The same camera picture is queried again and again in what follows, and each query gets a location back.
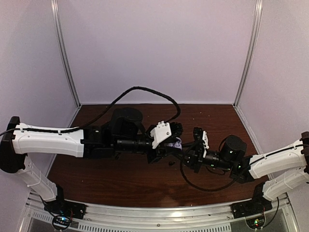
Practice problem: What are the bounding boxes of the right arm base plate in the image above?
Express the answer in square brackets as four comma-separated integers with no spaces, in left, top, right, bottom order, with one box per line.
[231,201,273,219]

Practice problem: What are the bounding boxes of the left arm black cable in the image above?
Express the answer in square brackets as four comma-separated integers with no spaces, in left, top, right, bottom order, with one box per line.
[0,86,182,136]

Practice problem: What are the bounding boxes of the circuit board with leds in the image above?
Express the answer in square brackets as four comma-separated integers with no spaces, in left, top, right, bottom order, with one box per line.
[246,216,266,230]
[52,215,72,230]

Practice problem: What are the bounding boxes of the lilac earbud charging case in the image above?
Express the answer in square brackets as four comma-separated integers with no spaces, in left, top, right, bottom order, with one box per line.
[167,137,183,150]

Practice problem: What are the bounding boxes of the aluminium front rail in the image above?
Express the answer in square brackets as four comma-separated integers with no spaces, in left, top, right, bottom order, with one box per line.
[16,191,300,232]

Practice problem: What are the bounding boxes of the left circuit board with leds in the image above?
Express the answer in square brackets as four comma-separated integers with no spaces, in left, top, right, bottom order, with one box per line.
[52,215,72,230]

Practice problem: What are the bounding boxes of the right aluminium frame post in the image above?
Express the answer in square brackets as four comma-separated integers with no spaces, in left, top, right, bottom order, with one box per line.
[233,0,263,108]

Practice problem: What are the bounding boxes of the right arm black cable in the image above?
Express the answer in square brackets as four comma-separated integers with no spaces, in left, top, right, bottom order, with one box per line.
[180,142,239,192]

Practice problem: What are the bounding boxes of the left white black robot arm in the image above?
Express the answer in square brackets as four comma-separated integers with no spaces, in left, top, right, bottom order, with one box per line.
[0,107,183,219]

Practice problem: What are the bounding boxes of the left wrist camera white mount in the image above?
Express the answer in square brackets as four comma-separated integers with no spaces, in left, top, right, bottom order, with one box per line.
[149,121,183,149]

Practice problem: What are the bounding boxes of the left aluminium frame post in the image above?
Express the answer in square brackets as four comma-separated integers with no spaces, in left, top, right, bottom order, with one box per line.
[51,0,81,108]

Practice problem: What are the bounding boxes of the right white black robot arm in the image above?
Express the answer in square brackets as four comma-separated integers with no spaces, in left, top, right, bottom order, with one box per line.
[180,130,309,218]

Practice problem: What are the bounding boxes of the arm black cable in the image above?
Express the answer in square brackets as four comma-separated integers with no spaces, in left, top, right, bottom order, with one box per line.
[180,142,239,192]
[0,86,182,136]

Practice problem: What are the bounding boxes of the aluminium frame post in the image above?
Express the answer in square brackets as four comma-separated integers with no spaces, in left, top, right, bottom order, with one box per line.
[51,0,81,108]
[233,0,263,108]

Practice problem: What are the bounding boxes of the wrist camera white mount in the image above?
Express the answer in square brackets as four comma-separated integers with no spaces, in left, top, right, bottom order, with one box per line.
[193,127,209,149]
[149,121,183,149]

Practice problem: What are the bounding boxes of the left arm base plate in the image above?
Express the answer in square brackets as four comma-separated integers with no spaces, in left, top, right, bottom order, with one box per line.
[44,201,86,219]

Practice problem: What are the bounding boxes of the right circuit board with leds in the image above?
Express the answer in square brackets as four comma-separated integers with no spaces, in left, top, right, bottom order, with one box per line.
[246,216,266,230]

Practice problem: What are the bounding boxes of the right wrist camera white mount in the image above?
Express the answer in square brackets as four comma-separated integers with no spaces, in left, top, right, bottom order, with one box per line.
[193,127,209,149]

